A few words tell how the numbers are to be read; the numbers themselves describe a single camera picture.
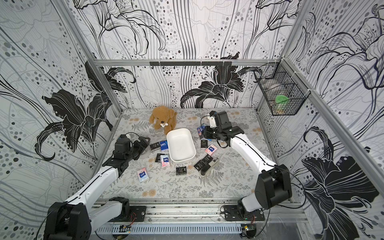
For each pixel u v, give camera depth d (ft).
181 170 2.81
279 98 2.61
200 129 2.70
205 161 2.91
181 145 3.26
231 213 2.36
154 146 3.14
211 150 3.05
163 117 3.04
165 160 2.89
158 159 2.96
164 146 3.14
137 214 2.40
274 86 2.57
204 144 3.21
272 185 1.35
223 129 2.05
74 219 1.30
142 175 2.75
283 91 2.61
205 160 2.92
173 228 2.51
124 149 2.11
